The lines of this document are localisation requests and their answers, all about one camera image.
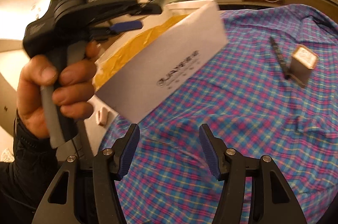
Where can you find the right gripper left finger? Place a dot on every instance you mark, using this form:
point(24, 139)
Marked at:
point(123, 152)

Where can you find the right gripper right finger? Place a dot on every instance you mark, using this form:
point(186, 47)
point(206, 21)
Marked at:
point(214, 151)

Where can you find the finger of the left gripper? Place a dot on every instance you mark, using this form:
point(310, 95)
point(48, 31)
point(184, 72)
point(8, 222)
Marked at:
point(126, 26)

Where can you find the white foam box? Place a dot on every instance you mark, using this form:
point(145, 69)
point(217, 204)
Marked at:
point(144, 67)

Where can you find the plaid cloth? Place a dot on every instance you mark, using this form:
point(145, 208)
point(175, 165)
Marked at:
point(241, 94)

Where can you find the black marker pen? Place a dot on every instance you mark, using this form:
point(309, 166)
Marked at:
point(280, 59)

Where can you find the square metal tin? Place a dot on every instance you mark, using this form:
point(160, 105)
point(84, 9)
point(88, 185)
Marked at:
point(303, 62)

